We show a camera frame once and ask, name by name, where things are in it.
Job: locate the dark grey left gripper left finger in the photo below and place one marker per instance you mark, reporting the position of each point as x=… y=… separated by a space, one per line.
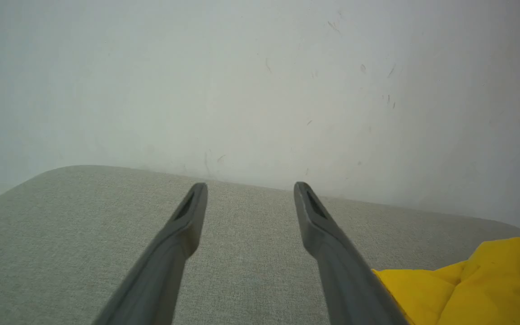
x=169 y=262

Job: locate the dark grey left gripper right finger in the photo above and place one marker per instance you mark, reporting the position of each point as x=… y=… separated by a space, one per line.
x=336 y=271

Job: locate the yellow printed garment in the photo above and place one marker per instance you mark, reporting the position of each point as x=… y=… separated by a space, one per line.
x=481 y=293

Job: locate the grey fabric sofa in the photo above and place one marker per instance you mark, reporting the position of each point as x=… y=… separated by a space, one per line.
x=61 y=234

